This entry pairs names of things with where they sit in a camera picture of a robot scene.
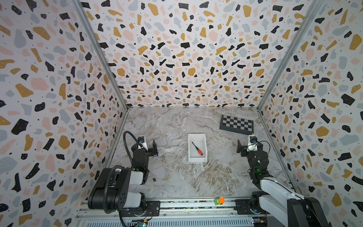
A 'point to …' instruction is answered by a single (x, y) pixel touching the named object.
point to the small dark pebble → (154, 179)
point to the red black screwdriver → (200, 152)
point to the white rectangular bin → (200, 141)
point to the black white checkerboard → (237, 125)
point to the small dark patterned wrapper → (155, 156)
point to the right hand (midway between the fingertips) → (250, 140)
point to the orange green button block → (219, 201)
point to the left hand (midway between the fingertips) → (149, 140)
